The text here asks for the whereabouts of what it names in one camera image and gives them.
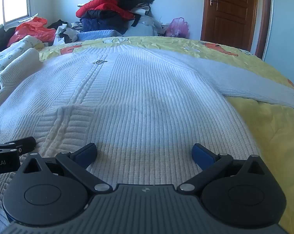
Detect white knit sweater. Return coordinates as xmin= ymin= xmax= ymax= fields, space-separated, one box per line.
xmin=0 ymin=44 xmax=294 ymax=234

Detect black clothes by window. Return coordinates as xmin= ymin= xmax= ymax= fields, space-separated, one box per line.
xmin=0 ymin=27 xmax=16 ymax=52

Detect yellow carrot print bedspread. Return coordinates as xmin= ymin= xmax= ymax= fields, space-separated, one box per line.
xmin=0 ymin=35 xmax=294 ymax=234

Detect white printed quilt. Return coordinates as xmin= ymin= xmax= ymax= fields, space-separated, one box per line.
xmin=0 ymin=35 xmax=44 ymax=72

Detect white crumpled plastic bag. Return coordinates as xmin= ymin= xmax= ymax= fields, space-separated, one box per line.
xmin=53 ymin=24 xmax=79 ymax=46

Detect red plastic bag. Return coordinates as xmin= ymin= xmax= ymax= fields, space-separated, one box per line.
xmin=7 ymin=16 xmax=56 ymax=47

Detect light blue knit blanket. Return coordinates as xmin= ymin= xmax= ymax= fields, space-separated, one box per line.
xmin=77 ymin=30 xmax=122 ymax=41

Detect navy blue jacket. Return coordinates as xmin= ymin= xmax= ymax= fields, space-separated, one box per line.
xmin=80 ymin=10 xmax=128 ymax=34

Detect pink plastic bag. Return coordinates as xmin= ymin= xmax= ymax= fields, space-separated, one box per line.
xmin=165 ymin=18 xmax=189 ymax=38

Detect brown wooden door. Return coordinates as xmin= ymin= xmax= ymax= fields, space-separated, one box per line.
xmin=201 ymin=0 xmax=273 ymax=59

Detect grey plastic wrapped bundle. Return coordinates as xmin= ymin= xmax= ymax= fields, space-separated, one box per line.
xmin=123 ymin=15 xmax=166 ymax=37

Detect red jacket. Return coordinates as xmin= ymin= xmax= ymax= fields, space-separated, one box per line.
xmin=76 ymin=0 xmax=134 ymax=20

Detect metal door handle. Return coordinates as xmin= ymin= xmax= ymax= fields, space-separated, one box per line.
xmin=209 ymin=0 xmax=219 ymax=6

